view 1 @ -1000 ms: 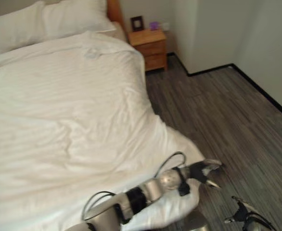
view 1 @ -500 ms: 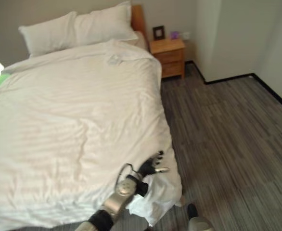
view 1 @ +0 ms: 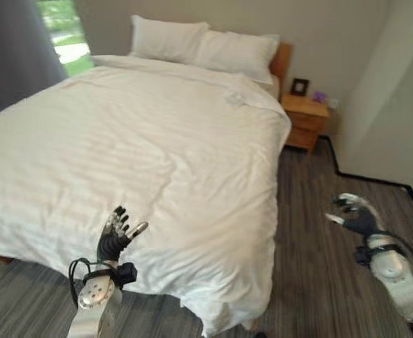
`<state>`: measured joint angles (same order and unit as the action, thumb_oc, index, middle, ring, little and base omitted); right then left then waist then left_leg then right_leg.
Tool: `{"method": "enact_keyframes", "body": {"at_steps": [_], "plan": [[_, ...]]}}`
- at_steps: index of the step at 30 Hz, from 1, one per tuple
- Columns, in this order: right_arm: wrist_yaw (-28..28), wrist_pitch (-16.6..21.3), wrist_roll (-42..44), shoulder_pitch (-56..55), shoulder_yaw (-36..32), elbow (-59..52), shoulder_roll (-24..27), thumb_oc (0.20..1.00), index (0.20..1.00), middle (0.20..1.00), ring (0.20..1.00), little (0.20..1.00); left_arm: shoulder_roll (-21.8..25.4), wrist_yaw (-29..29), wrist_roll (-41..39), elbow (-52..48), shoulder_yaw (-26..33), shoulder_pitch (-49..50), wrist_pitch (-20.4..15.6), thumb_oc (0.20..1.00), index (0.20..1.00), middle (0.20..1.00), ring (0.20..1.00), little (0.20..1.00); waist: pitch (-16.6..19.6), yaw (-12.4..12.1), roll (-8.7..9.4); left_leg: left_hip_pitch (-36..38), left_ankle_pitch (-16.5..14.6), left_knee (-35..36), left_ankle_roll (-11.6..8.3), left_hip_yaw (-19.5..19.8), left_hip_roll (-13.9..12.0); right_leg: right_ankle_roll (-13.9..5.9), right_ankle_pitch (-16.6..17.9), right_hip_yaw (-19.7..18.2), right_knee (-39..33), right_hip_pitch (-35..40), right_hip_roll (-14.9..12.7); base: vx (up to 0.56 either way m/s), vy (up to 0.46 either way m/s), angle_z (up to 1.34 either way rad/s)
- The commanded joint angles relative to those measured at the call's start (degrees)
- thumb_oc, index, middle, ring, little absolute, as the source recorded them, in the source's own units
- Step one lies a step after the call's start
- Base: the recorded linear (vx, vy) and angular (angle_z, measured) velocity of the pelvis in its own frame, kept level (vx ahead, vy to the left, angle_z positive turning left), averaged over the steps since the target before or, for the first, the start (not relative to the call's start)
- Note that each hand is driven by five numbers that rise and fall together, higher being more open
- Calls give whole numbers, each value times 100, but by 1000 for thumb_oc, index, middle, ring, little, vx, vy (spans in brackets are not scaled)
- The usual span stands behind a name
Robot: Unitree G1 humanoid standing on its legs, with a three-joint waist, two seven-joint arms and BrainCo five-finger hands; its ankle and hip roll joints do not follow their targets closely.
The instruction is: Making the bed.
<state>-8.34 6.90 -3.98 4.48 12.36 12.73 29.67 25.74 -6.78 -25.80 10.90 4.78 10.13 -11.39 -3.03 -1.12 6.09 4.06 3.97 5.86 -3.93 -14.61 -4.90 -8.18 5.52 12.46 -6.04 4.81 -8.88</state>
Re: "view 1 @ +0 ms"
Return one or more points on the robot left silver arm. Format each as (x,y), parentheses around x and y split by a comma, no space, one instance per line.
(95,295)

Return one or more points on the white pillow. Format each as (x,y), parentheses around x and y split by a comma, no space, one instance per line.
(166,40)
(236,56)

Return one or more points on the wooden bed frame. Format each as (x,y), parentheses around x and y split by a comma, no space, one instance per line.
(282,65)

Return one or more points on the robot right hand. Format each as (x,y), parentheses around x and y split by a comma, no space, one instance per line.
(363,220)

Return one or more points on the grey curtain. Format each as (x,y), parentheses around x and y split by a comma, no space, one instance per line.
(14,58)

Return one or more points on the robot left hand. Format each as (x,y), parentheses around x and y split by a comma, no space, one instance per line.
(110,243)

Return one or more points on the wooden nightstand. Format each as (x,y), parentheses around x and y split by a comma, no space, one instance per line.
(303,121)

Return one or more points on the robot right silver arm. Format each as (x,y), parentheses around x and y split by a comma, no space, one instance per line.
(398,273)

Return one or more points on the black picture frame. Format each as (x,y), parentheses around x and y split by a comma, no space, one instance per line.
(300,86)

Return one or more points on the white duvet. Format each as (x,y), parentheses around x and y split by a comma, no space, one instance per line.
(132,155)

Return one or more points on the small purple object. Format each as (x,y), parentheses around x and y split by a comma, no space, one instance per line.
(319,96)

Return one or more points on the window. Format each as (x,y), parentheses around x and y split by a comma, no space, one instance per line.
(65,35)

